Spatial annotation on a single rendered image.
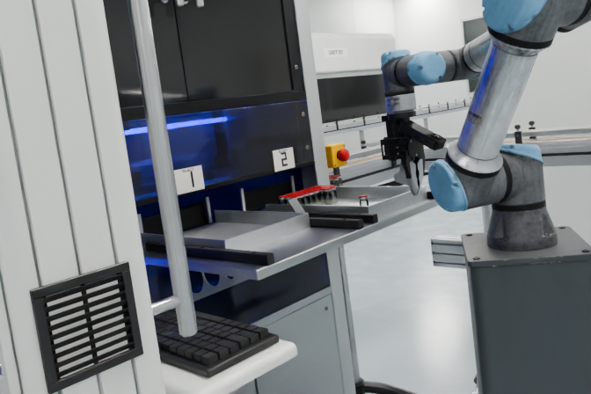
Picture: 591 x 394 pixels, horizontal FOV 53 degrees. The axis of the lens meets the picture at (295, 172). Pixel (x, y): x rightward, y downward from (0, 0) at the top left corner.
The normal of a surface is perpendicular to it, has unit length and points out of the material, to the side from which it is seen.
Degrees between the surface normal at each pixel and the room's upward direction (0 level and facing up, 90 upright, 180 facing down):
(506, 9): 84
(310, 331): 90
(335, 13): 90
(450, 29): 90
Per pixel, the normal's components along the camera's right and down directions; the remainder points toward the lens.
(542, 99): -0.67, 0.16
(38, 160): 0.71, -0.02
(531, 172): 0.36, 0.05
